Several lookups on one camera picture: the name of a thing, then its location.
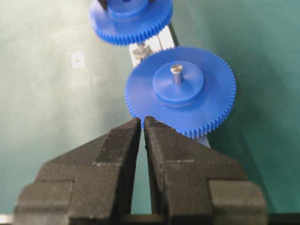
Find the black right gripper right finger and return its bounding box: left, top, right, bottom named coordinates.
left=144, top=116, right=268, bottom=225

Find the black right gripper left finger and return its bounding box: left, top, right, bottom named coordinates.
left=14, top=118, right=141, bottom=225

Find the small blue plastic gear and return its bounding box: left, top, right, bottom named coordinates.
left=89, top=0, right=173, bottom=45

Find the steel shaft in large gear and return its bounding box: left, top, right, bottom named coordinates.
left=170, top=64, right=183, bottom=84

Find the large blue plastic gear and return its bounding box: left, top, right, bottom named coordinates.
left=125, top=46, right=237, bottom=139

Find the small white paper tag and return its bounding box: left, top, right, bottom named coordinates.
left=71, top=52, right=85, bottom=69

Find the silver aluminium extrusion rail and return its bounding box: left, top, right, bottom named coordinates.
left=125, top=26, right=210, bottom=146

